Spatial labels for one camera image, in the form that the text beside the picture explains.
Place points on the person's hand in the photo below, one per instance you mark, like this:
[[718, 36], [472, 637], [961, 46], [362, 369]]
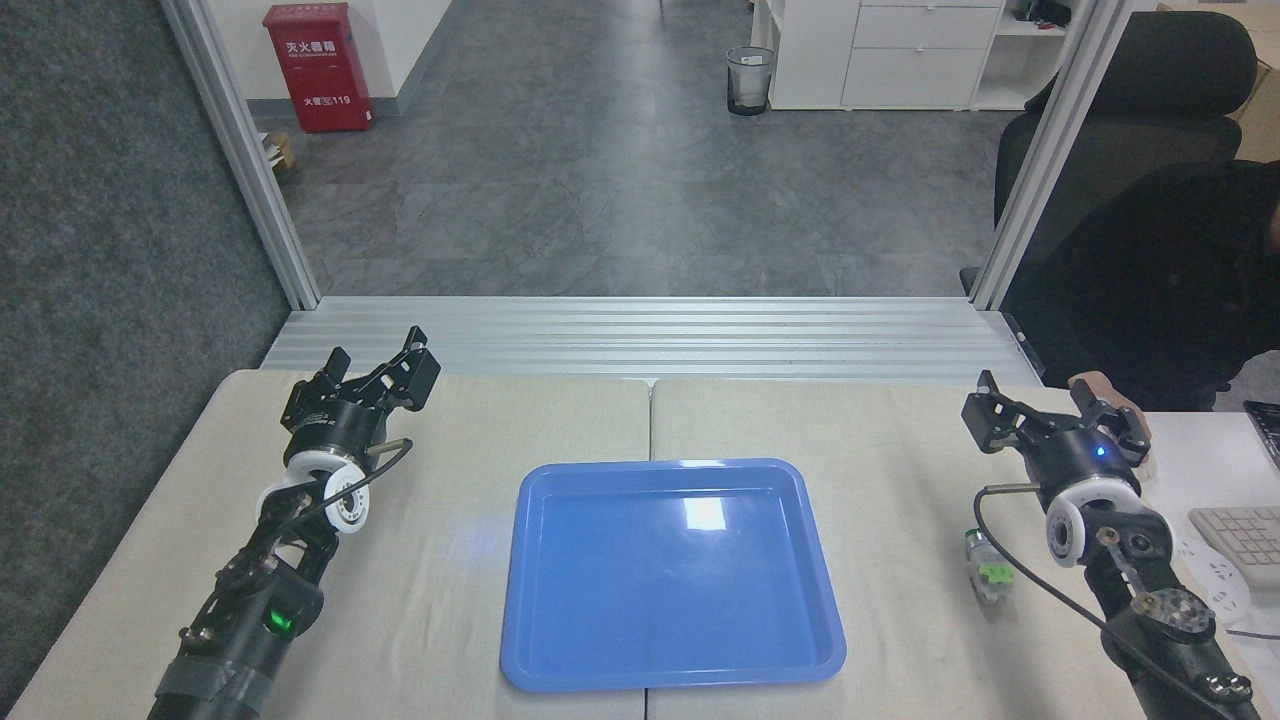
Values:
[[1098, 386]]

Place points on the black office chair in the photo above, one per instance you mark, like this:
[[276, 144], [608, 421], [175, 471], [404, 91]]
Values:
[[1150, 90]]

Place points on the silver aluminium post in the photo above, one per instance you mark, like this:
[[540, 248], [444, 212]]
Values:
[[1045, 155], [245, 150]]

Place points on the switch part with green tab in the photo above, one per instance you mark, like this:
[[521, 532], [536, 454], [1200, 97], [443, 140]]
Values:
[[988, 572]]

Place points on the white drawer cabinet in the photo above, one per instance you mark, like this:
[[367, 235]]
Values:
[[900, 55]]

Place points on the person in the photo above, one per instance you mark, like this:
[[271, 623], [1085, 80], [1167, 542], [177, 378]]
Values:
[[1170, 280]]

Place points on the red fire extinguisher box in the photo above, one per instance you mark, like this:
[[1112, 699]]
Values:
[[318, 70]]

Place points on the silver aluminium rail platform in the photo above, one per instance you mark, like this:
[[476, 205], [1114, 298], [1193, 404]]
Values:
[[650, 340]]

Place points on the mesh waste bin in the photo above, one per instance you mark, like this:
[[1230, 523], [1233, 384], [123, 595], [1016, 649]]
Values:
[[750, 80]]

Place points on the small cardboard box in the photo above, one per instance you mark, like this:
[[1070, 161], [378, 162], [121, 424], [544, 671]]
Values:
[[277, 150]]

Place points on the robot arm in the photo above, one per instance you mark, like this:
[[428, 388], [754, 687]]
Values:
[[1150, 610], [262, 610]]

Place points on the black flat device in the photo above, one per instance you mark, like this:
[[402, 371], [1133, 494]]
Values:
[[1266, 432]]

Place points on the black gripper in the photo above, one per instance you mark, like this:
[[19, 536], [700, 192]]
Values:
[[332, 425], [1085, 452]]

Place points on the white power strip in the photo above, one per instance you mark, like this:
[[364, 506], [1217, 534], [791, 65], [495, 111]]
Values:
[[1215, 585]]

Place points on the white keyboard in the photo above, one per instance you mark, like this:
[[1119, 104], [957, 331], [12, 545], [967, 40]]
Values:
[[1245, 540]]

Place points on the blue plastic tray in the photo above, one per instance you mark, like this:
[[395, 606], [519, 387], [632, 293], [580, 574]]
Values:
[[672, 570]]

